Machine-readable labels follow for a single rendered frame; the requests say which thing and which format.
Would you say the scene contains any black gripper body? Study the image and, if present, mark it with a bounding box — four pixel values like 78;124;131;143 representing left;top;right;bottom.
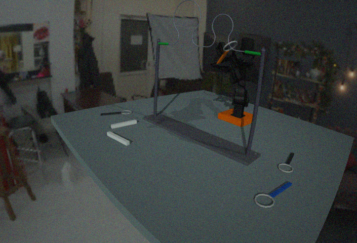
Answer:
216;42;244;84

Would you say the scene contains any orange handle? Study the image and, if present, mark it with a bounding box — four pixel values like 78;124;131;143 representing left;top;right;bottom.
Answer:
217;40;237;64

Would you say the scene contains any grey loop with blue handle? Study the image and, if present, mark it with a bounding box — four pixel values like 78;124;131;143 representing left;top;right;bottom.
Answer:
254;182;292;208

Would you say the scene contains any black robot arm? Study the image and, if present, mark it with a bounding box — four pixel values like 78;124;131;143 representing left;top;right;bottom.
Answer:
231;37;255;118

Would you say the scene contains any white rectangular bar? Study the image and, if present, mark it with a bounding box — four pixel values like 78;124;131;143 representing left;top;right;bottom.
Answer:
107;131;130;146
111;120;137;128

